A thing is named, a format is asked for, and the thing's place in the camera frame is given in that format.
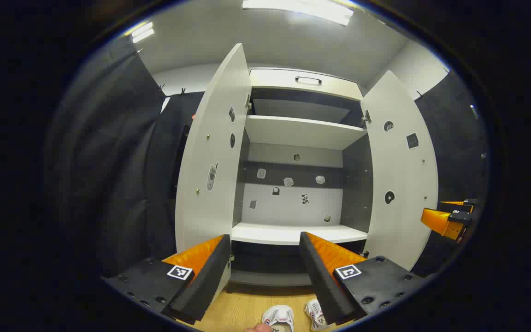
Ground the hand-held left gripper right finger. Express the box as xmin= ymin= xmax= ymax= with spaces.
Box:
xmin=299 ymin=231 xmax=427 ymax=326

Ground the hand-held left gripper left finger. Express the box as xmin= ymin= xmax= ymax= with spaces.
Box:
xmin=101 ymin=234 xmax=232 ymax=326

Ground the white canvas shoe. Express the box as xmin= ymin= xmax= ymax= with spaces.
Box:
xmin=305 ymin=298 xmax=335 ymax=332
xmin=262 ymin=304 xmax=295 ymax=332

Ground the white cabinet door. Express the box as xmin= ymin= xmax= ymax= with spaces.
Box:
xmin=360 ymin=70 xmax=439 ymax=272
xmin=172 ymin=43 xmax=252 ymax=300

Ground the white grey shoe cabinet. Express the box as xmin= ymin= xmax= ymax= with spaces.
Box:
xmin=229 ymin=68 xmax=373 ymax=287

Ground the black backdrop cloth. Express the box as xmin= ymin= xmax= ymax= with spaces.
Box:
xmin=411 ymin=69 xmax=492 ymax=277
xmin=47 ymin=35 xmax=204 ymax=277

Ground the small ceiling light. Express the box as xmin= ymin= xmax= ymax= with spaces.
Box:
xmin=131 ymin=22 xmax=155 ymax=44

